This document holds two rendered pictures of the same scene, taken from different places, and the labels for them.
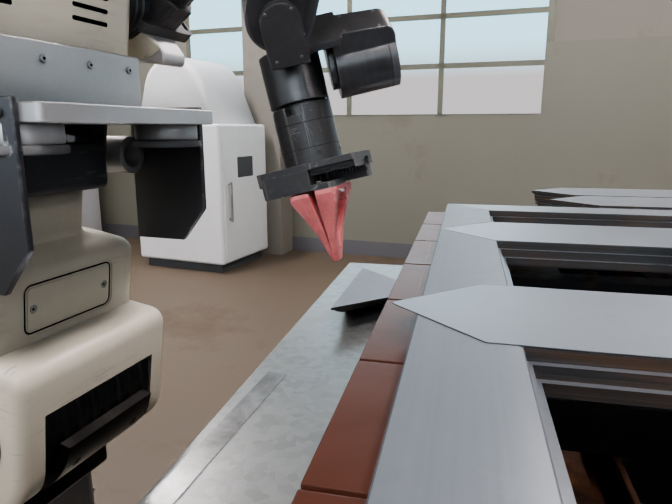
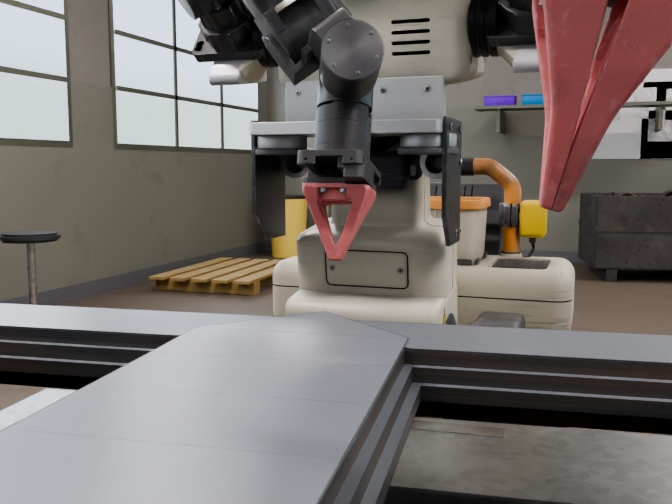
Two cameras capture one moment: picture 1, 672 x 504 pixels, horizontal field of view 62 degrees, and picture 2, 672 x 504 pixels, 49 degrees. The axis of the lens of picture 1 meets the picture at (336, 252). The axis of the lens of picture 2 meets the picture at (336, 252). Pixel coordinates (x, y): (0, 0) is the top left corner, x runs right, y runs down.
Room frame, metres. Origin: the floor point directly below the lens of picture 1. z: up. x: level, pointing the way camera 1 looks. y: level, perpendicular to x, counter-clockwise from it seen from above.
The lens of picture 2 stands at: (0.55, -0.73, 0.99)
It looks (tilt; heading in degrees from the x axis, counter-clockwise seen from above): 7 degrees down; 90
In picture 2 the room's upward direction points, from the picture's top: straight up
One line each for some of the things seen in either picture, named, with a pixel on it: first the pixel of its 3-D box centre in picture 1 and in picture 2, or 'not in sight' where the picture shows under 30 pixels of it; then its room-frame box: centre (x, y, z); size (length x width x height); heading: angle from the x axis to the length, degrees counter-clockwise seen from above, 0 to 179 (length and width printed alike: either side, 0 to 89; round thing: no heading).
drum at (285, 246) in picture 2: not in sight; (288, 226); (0.03, 7.24, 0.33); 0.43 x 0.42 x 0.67; 161
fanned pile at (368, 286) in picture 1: (382, 290); not in sight; (1.09, -0.10, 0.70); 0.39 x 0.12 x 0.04; 167
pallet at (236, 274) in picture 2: not in sight; (233, 275); (-0.33, 5.44, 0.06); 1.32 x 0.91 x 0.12; 71
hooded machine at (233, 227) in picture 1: (202, 163); not in sight; (4.30, 1.01, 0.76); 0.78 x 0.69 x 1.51; 71
